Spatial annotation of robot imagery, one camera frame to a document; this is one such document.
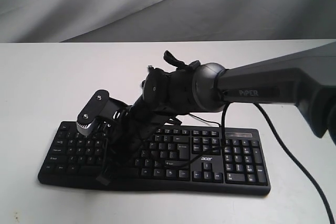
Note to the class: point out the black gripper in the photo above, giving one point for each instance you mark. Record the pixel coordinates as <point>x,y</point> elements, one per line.
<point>128,136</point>

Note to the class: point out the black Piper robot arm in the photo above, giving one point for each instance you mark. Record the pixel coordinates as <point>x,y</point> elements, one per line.
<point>304,79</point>

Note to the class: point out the black Acer keyboard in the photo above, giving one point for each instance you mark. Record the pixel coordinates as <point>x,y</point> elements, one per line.
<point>175,158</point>

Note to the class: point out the grey backdrop cloth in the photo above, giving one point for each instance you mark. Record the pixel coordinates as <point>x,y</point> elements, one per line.
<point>165,20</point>

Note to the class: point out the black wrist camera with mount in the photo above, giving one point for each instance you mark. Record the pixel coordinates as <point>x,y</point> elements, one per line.
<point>101,108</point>

